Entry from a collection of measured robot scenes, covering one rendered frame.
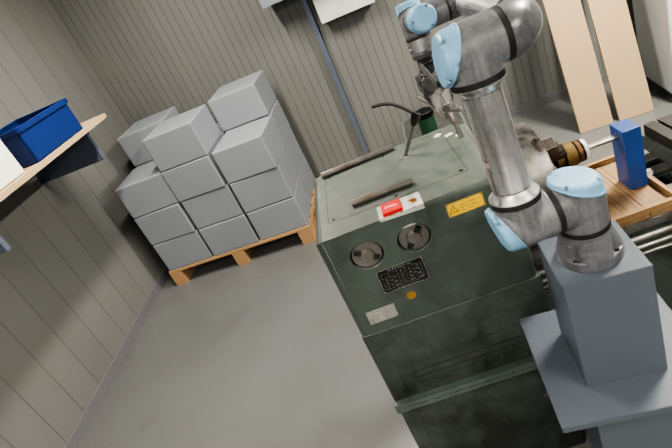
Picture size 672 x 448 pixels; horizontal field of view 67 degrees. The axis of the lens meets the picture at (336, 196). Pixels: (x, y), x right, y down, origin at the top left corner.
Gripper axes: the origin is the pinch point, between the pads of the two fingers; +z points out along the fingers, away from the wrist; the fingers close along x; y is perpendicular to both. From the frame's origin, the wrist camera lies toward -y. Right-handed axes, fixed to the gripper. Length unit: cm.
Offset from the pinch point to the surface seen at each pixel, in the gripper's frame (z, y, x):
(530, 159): 21.6, -6.7, -18.3
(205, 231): 67, 247, 140
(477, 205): 23.9, -17.2, 5.0
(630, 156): 37, -2, -53
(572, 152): 27.9, 0.2, -35.4
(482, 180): 17.3, -17.6, 1.6
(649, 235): 61, -9, -48
